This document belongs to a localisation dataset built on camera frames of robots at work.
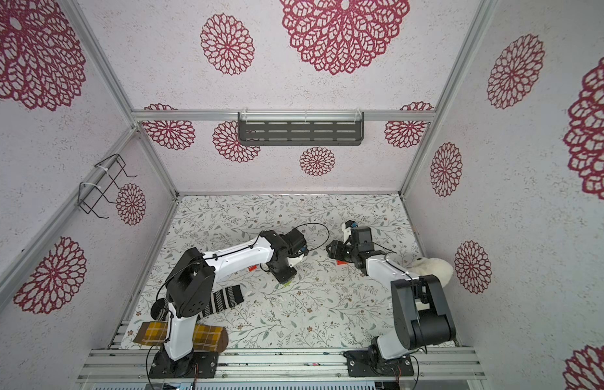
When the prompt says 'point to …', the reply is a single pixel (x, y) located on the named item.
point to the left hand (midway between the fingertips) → (282, 275)
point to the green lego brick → (288, 283)
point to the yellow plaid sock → (207, 337)
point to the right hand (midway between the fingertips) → (331, 245)
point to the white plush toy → (426, 266)
